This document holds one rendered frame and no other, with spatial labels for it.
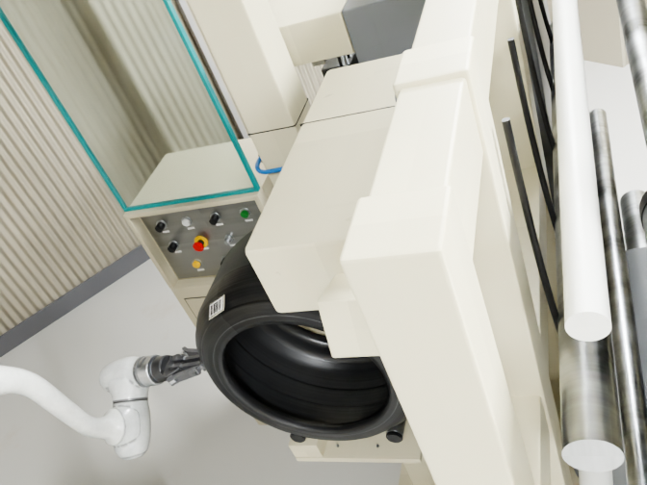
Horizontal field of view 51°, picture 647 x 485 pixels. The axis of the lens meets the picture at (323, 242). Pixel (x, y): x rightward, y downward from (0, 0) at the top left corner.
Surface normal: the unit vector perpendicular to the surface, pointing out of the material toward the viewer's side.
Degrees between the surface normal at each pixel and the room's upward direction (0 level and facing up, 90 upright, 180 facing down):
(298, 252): 90
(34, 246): 90
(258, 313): 79
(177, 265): 90
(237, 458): 0
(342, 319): 72
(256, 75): 90
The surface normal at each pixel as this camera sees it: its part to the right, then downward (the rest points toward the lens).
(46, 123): 0.52, 0.36
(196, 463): -0.33, -0.75
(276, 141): -0.22, 0.66
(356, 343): -0.32, 0.39
